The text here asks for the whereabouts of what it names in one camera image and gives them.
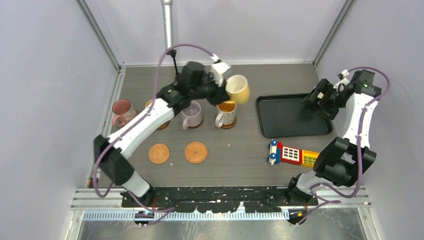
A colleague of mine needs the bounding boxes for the pink floral mug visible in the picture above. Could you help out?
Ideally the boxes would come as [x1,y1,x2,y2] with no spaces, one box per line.
[112,99,138,128]

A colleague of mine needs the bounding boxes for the yellow mug white inside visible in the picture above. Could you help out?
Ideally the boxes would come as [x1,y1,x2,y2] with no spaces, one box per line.
[225,75,251,104]

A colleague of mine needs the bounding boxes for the woven rattan round coaster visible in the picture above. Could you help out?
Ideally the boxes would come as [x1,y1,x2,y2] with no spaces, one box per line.
[184,141,208,164]

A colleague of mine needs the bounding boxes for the brown wooden coaster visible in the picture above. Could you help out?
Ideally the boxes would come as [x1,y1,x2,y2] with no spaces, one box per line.
[220,116,237,129]
[157,121,170,130]

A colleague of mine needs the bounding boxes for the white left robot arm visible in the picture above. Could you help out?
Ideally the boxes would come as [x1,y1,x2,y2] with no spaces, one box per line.
[93,60,231,207]

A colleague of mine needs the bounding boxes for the white mug orange inside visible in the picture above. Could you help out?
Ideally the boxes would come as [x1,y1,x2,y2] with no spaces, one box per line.
[214,101,237,128]

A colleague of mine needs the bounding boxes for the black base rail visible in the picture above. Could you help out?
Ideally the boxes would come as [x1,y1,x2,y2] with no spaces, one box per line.
[138,186,318,213]

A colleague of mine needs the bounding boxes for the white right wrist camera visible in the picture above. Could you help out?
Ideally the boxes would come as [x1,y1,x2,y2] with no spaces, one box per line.
[333,69,350,92]

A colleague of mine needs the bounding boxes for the black plastic tray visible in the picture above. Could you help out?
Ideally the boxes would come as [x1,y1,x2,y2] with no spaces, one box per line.
[255,93,333,139]

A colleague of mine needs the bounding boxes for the blue mug yellow inside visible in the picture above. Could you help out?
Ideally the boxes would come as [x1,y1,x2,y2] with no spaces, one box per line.
[144,99,153,109]

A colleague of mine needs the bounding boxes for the dark wooden round coaster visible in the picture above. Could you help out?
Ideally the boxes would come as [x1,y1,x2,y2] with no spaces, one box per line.
[187,120,204,129]

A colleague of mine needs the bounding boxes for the silver microphone on tripod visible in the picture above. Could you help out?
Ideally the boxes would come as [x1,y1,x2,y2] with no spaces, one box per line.
[160,0,179,75]

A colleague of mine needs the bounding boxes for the toy block train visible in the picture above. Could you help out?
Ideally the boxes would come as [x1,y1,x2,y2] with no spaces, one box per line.
[266,139,320,168]

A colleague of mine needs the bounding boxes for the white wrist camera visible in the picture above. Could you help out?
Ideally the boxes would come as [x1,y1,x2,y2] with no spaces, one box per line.
[333,69,350,92]
[210,54,232,87]

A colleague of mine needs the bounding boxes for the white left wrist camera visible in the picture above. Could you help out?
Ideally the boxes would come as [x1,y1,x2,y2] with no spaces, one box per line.
[210,54,232,87]

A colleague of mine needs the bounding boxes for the lilac mug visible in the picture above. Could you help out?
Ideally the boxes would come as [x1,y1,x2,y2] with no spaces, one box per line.
[180,100,204,130]

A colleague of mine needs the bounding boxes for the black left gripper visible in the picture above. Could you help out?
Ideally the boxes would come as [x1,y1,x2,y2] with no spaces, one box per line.
[190,72,231,108]

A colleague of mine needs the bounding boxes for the smooth orange round coaster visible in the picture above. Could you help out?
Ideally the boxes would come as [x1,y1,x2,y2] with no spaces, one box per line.
[148,143,170,164]

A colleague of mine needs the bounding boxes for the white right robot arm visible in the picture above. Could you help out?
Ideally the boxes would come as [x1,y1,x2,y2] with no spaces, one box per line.
[285,66,391,205]

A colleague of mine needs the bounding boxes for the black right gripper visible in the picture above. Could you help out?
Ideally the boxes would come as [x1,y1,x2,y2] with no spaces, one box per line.
[300,78,346,121]

